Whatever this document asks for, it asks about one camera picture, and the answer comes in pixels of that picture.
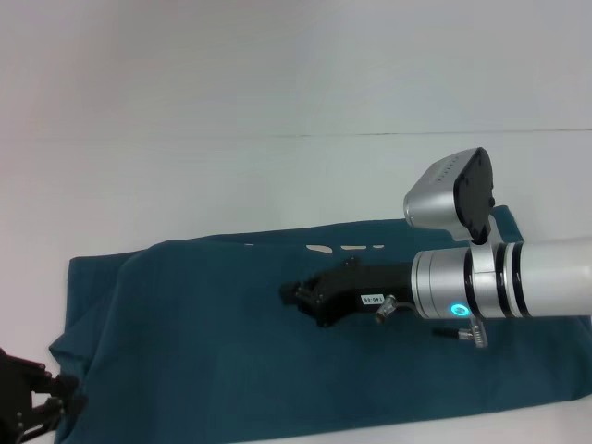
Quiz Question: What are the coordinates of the teal blue shirt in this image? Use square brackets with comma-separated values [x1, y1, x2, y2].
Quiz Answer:
[48, 205, 592, 444]

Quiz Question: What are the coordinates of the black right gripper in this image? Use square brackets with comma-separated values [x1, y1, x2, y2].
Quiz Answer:
[278, 257, 415, 329]

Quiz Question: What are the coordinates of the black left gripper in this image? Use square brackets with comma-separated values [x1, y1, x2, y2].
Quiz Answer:
[0, 346, 90, 444]

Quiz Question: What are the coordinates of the silver elbow plug grey cable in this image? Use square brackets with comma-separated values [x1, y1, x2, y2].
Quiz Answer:
[373, 294, 417, 325]

